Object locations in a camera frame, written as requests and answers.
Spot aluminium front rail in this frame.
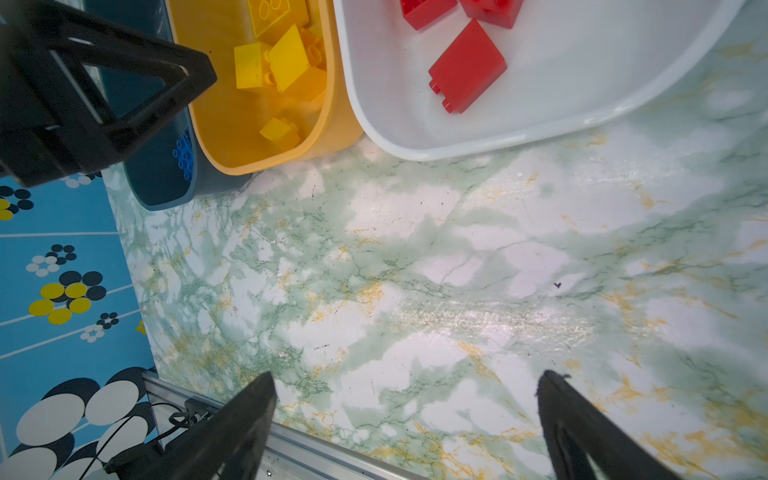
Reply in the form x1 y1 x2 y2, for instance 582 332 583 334
143 370 419 479

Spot dark teal plastic bin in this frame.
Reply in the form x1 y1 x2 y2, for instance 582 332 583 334
83 0 250 211

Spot blue lego brick narrow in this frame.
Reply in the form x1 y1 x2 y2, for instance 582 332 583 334
173 128 194 182

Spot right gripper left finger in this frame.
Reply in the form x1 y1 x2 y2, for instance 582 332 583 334
143 372 277 479

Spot yellow plastic bin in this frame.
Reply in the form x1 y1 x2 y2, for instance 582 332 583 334
166 1 363 176

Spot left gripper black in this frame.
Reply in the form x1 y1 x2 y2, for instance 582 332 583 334
1 1 217 187

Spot white plastic bin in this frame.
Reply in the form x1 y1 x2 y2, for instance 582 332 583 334
335 1 742 161

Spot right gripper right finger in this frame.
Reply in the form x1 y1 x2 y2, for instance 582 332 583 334
536 370 679 479

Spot small yellow lego brick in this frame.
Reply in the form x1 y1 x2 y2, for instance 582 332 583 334
260 117 301 152

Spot red lego brick long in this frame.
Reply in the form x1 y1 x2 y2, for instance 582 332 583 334
399 0 457 31

